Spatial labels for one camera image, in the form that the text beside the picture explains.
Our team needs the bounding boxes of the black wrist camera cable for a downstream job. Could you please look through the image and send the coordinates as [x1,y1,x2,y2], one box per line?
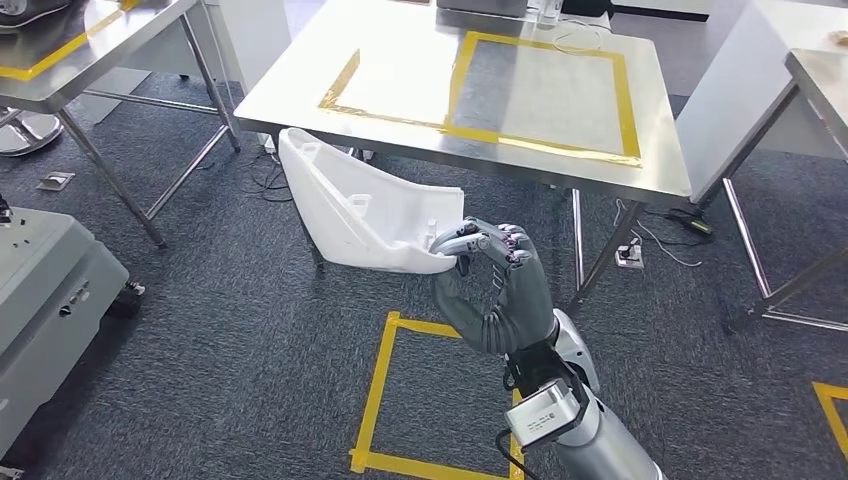
[493,429,541,480]

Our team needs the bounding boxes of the thin white cable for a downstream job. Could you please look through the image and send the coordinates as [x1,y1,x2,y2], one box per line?
[551,18,605,56]

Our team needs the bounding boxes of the black power adapter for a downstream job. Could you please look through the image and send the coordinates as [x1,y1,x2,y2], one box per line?
[664,207,715,238]

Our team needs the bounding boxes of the black floor cables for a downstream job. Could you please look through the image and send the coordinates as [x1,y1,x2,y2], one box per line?
[239,142,296,205]

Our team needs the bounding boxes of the yellow floor tape square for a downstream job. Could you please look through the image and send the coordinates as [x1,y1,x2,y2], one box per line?
[347,309,526,480]
[812,381,848,460]

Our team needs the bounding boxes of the white plastic part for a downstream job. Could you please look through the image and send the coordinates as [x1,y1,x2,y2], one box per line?
[276,127,466,276]

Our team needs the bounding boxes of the white floor cable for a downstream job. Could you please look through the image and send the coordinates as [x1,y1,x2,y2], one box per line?
[612,197,704,270]

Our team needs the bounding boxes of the dark grey curved part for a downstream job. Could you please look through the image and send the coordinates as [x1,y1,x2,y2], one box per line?
[0,0,75,31]

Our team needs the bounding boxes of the round steel stanchion base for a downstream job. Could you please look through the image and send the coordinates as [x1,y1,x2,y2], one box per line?
[0,109,66,159]

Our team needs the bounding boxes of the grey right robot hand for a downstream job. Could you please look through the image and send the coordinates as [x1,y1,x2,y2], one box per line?
[429,217,558,356]

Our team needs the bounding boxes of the steel floor socket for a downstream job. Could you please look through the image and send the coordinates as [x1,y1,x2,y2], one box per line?
[614,236,646,270]
[36,170,76,193]

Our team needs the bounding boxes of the black bag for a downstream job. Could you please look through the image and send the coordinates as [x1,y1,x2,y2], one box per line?
[559,0,614,18]

